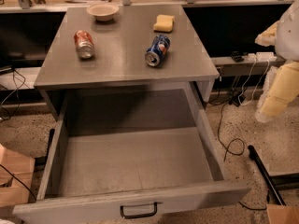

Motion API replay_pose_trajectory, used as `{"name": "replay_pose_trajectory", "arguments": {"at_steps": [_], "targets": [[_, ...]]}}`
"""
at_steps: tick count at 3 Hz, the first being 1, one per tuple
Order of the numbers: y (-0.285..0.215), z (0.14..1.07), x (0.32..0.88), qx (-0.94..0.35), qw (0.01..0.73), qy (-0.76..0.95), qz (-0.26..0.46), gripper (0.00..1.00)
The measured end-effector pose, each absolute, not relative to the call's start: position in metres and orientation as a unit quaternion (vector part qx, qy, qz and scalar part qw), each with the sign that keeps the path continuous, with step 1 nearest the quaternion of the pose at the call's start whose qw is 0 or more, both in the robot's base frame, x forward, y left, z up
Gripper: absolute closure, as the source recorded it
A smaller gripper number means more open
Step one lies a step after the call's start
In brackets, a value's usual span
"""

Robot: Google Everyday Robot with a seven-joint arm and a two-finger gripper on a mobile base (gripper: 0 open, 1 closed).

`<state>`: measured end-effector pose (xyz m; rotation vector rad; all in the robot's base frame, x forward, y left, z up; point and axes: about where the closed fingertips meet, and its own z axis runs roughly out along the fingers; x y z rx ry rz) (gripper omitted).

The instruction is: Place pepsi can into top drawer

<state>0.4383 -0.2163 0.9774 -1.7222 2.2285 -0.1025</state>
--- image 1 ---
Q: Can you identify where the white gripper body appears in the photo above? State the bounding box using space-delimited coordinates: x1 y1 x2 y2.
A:
275 0 299 61

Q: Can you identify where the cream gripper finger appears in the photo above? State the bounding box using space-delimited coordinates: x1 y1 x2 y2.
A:
255 62 299 123
255 21 278 47

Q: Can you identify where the blue pepsi can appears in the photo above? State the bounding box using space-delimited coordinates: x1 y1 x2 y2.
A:
145 35 170 67

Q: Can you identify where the red soda can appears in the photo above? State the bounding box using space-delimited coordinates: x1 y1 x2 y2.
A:
74 30 94 59

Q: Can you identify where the open grey top drawer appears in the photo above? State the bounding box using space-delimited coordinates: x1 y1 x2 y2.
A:
12 81 252 224

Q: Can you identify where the white power strip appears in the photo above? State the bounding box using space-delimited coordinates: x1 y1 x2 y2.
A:
248 52 277 62

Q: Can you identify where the black remote on shelf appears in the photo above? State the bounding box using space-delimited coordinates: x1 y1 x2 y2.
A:
231 51 244 63

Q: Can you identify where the black metal stand leg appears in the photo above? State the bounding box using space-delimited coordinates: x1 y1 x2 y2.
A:
248 145 285 205

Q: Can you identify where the yellow sponge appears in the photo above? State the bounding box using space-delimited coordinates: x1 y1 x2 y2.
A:
153 14 175 33

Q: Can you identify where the cardboard box bottom right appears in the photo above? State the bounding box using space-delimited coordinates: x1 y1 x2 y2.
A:
267 204 299 224

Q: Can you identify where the cardboard box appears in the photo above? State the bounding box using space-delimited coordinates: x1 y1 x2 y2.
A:
267 204 299 224
0 145 36 220

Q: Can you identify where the grey cabinet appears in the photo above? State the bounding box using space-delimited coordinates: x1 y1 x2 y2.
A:
33 4 221 121

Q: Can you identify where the white bowl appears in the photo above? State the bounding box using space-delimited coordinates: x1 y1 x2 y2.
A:
87 4 119 22

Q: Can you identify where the cardboard box left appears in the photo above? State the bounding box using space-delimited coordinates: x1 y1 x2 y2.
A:
0 145 36 220

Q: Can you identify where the black floor cable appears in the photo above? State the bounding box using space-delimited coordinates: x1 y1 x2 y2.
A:
207 91 247 162

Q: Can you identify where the black drawer handle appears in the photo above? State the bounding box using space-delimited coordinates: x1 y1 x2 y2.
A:
120 202 158 219

